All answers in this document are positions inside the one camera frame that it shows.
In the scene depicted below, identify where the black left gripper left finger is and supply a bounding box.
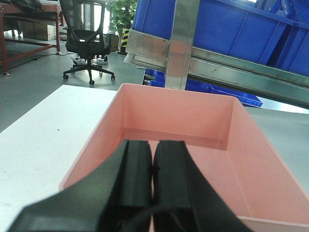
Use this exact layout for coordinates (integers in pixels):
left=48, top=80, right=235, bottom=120
left=9, top=140, right=152, bottom=232

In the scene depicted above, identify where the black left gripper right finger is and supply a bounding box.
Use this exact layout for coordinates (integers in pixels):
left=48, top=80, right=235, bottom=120
left=154, top=141, right=250, bottom=232

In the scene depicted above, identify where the pink plastic box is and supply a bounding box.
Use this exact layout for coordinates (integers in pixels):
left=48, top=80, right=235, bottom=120
left=60, top=84, right=309, bottom=232

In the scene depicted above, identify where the stainless steel shelf rack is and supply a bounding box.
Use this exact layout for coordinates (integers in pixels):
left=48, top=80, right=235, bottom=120
left=125, top=14, right=309, bottom=108

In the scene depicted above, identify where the lower blue storage bin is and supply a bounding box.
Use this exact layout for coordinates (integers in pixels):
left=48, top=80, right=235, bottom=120
left=143, top=68, right=263, bottom=107

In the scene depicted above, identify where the black office chair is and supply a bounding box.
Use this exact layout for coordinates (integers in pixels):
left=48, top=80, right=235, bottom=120
left=60, top=0, right=115, bottom=85

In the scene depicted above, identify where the green potted plant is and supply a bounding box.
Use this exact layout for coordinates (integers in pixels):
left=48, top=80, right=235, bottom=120
left=109, top=0, right=137, bottom=37

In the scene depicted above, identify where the cardboard box under workbench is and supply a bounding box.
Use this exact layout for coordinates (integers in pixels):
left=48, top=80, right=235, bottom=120
left=23, top=22, right=56, bottom=41

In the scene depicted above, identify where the large blue storage bin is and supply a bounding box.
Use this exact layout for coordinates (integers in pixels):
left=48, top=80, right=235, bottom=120
left=133, top=0, right=309, bottom=75

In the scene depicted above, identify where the red metal workbench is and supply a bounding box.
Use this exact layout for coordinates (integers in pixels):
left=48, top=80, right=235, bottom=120
left=0, top=3, right=64, bottom=77

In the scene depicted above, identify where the yellow black striped post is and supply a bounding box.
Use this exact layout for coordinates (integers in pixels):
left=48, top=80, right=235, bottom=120
left=118, top=28, right=129, bottom=55

